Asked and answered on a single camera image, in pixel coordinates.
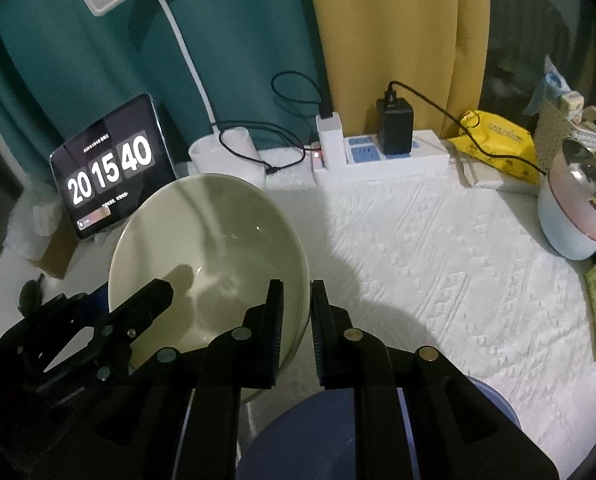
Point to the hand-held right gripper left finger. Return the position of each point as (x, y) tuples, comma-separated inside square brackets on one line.
[(276, 332)]

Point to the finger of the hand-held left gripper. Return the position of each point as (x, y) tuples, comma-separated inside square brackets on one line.
[(143, 305), (73, 310)]

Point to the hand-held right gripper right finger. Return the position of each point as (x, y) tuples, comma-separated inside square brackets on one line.
[(319, 335)]

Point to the cream bowl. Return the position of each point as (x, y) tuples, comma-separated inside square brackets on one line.
[(218, 240)]

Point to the large dark blue bowl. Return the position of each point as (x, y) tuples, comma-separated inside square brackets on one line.
[(303, 440)]

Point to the stacked pastel bowls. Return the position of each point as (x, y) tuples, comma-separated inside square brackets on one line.
[(563, 230)]

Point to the black round-headed object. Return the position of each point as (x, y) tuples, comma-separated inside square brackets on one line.
[(30, 295)]

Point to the cardboard box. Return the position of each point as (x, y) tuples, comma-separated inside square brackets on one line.
[(53, 255)]

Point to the small white box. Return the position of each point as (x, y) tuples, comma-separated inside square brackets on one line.
[(45, 217)]

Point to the white textured tablecloth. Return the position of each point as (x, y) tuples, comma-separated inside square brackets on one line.
[(428, 260)]

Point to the tablet showing clock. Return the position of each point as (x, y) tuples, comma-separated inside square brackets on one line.
[(108, 170)]

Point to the white charger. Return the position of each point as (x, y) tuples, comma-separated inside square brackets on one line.
[(330, 142)]

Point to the white power strip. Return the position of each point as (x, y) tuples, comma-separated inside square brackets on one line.
[(428, 155)]

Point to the black charger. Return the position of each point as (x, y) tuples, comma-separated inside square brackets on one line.
[(395, 127)]

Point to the white flat box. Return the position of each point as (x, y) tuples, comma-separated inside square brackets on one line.
[(483, 177)]

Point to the yellow wet wipes packet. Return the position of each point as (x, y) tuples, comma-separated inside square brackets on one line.
[(503, 145)]

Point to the teal curtain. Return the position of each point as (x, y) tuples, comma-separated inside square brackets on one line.
[(228, 35)]

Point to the yellow curtain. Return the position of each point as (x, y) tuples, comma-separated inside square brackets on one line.
[(378, 35)]

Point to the white perforated holder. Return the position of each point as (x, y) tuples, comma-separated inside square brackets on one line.
[(550, 130)]

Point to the steel bowl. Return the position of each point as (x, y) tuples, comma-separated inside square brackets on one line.
[(585, 170)]

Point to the blue packet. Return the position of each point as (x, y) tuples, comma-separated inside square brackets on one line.
[(550, 85)]

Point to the dark glass door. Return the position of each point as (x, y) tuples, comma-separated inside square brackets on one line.
[(528, 35)]

